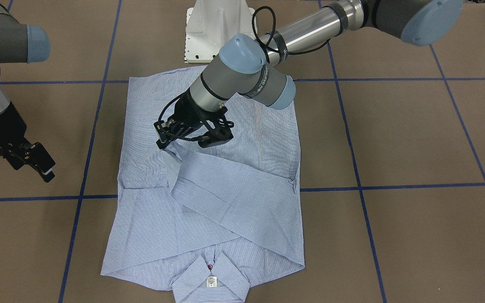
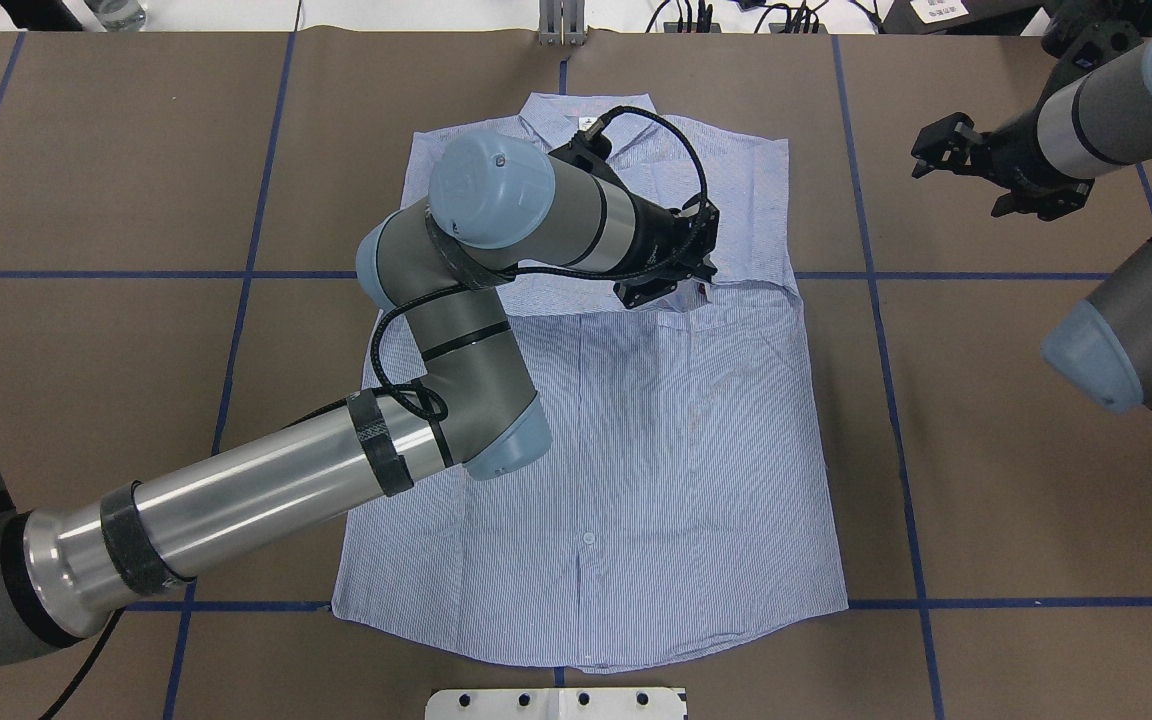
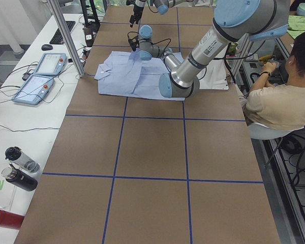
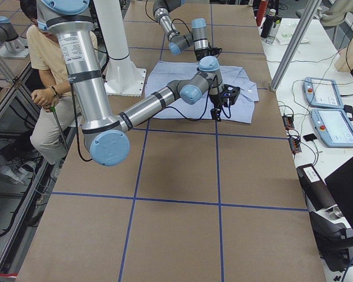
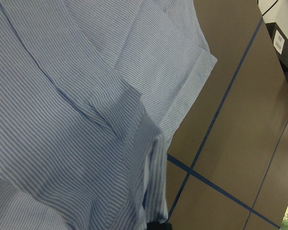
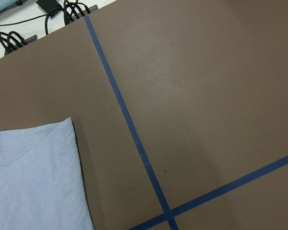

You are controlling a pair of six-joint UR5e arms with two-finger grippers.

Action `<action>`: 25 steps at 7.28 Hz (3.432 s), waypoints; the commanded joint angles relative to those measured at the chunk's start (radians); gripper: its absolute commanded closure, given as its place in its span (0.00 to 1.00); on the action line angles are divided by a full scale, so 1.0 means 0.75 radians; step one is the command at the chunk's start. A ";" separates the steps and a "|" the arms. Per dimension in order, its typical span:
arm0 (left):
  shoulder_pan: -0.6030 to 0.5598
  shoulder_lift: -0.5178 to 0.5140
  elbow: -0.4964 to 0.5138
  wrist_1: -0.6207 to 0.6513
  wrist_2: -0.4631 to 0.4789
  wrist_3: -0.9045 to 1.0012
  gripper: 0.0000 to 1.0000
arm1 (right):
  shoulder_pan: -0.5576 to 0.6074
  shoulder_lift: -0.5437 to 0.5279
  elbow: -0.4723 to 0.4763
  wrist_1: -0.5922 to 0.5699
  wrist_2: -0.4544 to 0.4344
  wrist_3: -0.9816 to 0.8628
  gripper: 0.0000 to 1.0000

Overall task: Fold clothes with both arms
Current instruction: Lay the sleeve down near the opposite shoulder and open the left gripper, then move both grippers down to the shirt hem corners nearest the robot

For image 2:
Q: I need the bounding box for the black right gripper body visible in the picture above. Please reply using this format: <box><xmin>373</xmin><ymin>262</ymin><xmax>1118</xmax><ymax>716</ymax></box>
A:
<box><xmin>972</xmin><ymin>115</ymin><xmax>1094</xmax><ymax>222</ymax></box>

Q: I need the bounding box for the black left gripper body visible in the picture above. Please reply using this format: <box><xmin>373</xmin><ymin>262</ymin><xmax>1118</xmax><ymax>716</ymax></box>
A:
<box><xmin>636</xmin><ymin>200</ymin><xmax>721</xmax><ymax>286</ymax></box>

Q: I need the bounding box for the blue striped button shirt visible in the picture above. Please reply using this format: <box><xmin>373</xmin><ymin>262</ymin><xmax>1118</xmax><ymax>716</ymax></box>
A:
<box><xmin>332</xmin><ymin>115</ymin><xmax>849</xmax><ymax>673</ymax></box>

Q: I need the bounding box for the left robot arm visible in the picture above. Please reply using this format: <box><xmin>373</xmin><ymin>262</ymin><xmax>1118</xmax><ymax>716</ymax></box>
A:
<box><xmin>0</xmin><ymin>126</ymin><xmax>684</xmax><ymax>666</ymax></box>

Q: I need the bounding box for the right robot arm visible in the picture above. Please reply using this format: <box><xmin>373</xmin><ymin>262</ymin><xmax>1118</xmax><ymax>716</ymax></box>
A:
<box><xmin>911</xmin><ymin>3</ymin><xmax>1152</xmax><ymax>414</ymax></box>

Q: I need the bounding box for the black box with label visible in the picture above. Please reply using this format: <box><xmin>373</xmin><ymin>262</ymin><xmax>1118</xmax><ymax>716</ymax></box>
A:
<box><xmin>879</xmin><ymin>1</ymin><xmax>1044</xmax><ymax>36</ymax></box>

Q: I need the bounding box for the clear plastic water bottle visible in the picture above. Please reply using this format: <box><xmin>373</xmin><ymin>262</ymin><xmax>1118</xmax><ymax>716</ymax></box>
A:
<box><xmin>84</xmin><ymin>0</ymin><xmax>147</xmax><ymax>32</ymax></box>

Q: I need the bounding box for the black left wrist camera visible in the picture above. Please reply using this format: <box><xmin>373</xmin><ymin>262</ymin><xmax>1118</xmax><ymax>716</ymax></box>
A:
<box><xmin>613</xmin><ymin>275</ymin><xmax>685</xmax><ymax>310</ymax></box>

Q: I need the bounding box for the black cable bundle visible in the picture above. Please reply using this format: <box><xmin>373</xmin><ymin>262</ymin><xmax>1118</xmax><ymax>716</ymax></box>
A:
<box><xmin>646</xmin><ymin>0</ymin><xmax>882</xmax><ymax>36</ymax></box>

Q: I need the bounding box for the grey aluminium frame post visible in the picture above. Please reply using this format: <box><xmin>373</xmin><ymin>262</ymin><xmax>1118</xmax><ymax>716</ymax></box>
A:
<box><xmin>538</xmin><ymin>0</ymin><xmax>588</xmax><ymax>47</ymax></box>

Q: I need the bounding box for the black braided left cable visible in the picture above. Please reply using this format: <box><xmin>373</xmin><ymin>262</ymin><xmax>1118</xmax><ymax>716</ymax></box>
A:
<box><xmin>367</xmin><ymin>105</ymin><xmax>712</xmax><ymax>426</ymax></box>

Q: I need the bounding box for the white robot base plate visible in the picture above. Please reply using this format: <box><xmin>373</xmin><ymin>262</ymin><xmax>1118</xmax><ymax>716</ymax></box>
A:
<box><xmin>424</xmin><ymin>687</ymin><xmax>690</xmax><ymax>719</ymax></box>

